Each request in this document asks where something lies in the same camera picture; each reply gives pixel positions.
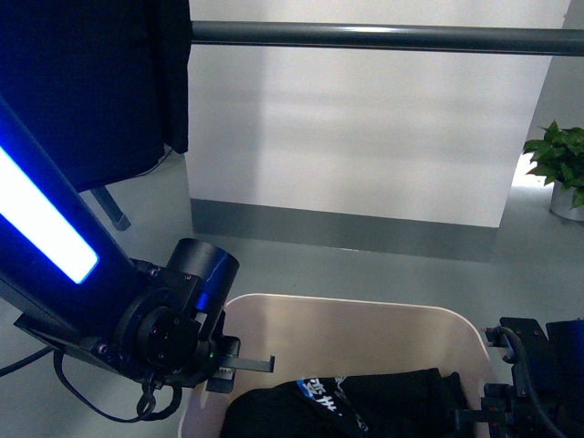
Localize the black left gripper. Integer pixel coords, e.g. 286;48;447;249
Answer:
120;307;276;392

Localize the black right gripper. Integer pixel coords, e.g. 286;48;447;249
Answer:
452;383;553;438

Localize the beige plastic laundry hamper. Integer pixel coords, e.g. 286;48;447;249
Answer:
178;294;496;437

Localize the grey clothes rack leg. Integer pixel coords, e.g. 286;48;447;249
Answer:
89;186;130;231

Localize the black printed t-shirt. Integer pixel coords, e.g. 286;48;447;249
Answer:
220;368;475;437

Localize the white plant pot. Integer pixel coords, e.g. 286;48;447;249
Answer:
549;181;583;222

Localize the green potted plant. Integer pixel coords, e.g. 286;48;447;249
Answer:
522;121;583;209

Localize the black hanging garment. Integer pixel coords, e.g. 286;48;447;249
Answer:
1;1;192;192

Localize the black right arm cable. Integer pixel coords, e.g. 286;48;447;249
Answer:
499;326;563;438

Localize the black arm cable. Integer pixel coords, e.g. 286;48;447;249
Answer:
0;344;183;422
499;326;563;438

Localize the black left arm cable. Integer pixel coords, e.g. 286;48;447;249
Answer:
0;344;183;422

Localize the grey clothes rack rail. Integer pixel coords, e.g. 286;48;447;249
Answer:
191;20;583;57

